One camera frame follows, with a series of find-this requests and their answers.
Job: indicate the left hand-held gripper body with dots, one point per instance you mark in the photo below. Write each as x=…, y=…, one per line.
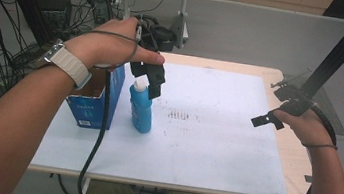
x=159, y=36

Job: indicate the white mat board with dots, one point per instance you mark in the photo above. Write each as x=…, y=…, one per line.
x=203, y=148

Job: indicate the blue cardboard box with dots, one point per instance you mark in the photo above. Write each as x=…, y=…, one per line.
x=91, y=110

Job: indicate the blue bottle with white cap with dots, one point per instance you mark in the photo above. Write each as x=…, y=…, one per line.
x=141, y=111

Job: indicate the grey floor mat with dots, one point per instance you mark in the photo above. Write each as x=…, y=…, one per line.
x=329, y=111

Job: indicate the white background table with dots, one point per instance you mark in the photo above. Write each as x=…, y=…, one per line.
x=183, y=11

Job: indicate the person's left hand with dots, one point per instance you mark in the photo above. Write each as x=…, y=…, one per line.
x=102, y=46

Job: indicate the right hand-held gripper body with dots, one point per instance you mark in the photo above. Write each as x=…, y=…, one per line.
x=293, y=101

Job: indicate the wristwatch with white band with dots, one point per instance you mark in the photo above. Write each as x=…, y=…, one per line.
x=70, y=63

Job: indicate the light wooden table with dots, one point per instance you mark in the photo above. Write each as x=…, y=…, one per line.
x=295, y=167

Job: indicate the person's right hand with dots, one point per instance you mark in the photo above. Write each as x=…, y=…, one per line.
x=308, y=130

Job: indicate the black computer case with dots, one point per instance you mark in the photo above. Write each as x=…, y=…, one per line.
x=52, y=9

